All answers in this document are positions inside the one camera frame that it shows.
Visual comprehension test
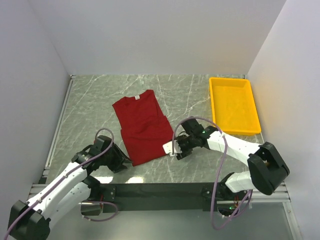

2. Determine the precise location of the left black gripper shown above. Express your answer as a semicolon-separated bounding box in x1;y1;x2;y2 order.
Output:
100;143;133;173

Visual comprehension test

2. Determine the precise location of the red t shirt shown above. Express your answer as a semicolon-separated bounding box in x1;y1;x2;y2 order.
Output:
112;89;173;167

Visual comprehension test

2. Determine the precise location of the yellow plastic tray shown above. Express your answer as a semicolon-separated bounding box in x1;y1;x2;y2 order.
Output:
209;77;262;136

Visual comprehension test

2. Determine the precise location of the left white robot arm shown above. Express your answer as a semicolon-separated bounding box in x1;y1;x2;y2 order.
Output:
4;135;132;240

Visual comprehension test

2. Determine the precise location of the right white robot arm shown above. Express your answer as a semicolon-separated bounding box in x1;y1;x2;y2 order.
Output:
164;116;290;200

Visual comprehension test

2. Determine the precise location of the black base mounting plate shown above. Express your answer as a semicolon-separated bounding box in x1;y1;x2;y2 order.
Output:
82;182;249;214

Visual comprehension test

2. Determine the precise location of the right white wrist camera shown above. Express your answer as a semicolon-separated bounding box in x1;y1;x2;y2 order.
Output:
162;140;182;157

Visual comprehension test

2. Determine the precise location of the aluminium frame rail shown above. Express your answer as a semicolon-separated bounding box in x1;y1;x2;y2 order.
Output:
28;182;290;203

